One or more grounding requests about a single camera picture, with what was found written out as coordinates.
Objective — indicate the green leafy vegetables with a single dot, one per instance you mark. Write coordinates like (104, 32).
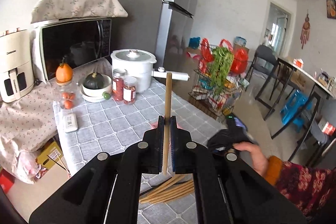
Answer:
(220, 68)

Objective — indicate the white microwave oven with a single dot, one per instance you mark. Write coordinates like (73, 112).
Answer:
(75, 42)

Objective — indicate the dark green squash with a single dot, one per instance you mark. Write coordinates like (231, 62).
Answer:
(94, 81)

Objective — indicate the glass jar with tomatoes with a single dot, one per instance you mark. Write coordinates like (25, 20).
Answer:
(65, 94)

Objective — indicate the red plastic bag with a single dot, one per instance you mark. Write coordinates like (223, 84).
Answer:
(240, 61)

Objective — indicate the beige air fryer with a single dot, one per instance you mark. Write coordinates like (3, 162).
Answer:
(17, 78)

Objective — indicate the black chair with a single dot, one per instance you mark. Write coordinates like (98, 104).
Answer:
(265, 62)

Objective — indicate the red wall ornament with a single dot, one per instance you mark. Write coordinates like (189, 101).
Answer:
(305, 32)

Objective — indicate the yellow cardboard box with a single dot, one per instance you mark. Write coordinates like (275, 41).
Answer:
(50, 155)

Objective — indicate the grey checked tablecloth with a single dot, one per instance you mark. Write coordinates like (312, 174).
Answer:
(112, 126)

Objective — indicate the orange pumpkin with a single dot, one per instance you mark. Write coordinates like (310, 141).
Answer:
(64, 73)

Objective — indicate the person's right hand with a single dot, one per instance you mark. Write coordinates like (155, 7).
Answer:
(259, 160)

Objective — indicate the grey refrigerator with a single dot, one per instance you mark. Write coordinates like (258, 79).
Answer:
(161, 27)

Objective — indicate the red-filled glass jar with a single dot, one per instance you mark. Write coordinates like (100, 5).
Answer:
(117, 83)

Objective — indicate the floral cloth cover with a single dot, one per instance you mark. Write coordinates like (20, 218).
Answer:
(28, 123)

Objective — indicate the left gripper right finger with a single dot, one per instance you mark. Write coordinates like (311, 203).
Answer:
(227, 189)

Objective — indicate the white ceramic bowl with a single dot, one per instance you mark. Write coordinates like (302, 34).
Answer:
(95, 95)

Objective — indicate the blue plastic stool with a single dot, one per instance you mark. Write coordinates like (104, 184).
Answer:
(295, 101)

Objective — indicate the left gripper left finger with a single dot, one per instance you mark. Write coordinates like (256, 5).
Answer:
(106, 189)

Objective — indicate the wire storage cart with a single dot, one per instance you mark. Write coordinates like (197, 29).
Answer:
(202, 94)

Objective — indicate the green lime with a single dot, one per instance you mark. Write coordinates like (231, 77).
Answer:
(106, 95)

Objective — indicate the patterned red sleeve forearm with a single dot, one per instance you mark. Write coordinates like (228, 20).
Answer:
(311, 190)

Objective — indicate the white electric cooking pot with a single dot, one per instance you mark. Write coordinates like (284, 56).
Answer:
(140, 64)

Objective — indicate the wooden chopstick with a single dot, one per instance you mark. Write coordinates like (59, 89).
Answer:
(173, 189)
(166, 133)

